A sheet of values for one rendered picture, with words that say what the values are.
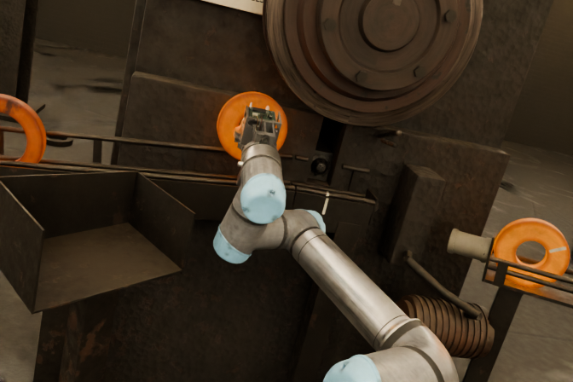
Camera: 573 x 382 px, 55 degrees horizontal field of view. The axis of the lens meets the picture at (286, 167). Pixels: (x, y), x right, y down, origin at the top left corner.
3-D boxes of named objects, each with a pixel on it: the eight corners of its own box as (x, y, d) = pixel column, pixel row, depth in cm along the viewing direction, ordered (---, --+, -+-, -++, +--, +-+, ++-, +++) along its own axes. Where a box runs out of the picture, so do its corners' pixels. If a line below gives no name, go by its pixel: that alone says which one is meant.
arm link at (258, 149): (276, 191, 104) (234, 184, 102) (274, 177, 108) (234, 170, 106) (286, 158, 100) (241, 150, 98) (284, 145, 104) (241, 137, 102)
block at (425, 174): (375, 245, 145) (402, 160, 139) (402, 251, 147) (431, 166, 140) (388, 265, 135) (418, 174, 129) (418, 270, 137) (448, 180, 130)
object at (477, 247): (449, 248, 135) (454, 225, 134) (488, 259, 132) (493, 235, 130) (445, 255, 130) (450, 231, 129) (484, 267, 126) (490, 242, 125)
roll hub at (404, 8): (300, 71, 114) (336, -73, 106) (424, 99, 120) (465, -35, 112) (305, 75, 109) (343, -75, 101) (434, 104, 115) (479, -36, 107)
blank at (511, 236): (505, 288, 129) (505, 294, 126) (484, 226, 128) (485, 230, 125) (576, 274, 124) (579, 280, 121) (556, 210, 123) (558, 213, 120)
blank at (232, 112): (219, 88, 121) (220, 90, 118) (288, 94, 124) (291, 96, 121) (214, 156, 125) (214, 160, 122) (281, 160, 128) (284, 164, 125)
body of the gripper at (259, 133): (280, 110, 113) (286, 140, 103) (271, 145, 118) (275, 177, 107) (244, 103, 112) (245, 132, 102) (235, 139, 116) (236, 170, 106)
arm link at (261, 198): (231, 222, 93) (251, 182, 89) (231, 184, 102) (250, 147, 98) (274, 234, 95) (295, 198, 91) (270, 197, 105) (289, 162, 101)
